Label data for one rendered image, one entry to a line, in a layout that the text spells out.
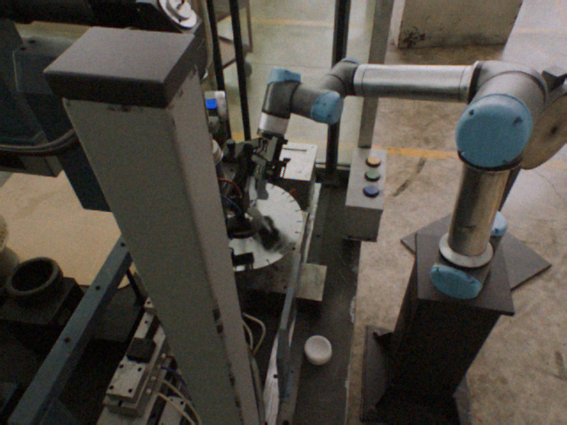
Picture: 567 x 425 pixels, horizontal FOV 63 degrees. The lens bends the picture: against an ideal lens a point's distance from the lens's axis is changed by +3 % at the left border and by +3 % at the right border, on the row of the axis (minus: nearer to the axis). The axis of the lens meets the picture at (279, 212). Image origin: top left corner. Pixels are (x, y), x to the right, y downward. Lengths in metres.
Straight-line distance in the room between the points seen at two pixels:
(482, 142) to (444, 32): 3.38
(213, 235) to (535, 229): 2.58
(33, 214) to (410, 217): 1.82
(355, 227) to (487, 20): 3.15
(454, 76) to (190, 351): 0.86
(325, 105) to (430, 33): 3.22
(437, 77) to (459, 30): 3.23
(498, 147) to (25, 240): 1.37
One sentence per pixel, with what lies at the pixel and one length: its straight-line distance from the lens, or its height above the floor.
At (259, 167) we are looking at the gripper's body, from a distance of 1.11.
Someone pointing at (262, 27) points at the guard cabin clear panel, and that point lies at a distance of 1.39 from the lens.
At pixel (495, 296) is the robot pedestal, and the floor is 0.75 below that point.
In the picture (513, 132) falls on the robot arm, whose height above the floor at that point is 1.36.
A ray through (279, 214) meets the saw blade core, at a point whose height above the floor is 0.95.
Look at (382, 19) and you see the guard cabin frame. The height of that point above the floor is 1.31.
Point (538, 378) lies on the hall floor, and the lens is 2.23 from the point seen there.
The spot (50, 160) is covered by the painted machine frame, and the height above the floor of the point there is 1.27.
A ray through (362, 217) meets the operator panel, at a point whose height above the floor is 0.85.
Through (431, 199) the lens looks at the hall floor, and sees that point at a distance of 2.72.
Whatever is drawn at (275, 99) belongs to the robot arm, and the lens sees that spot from 1.10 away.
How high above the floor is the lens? 1.83
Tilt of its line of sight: 46 degrees down
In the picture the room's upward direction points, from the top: 3 degrees counter-clockwise
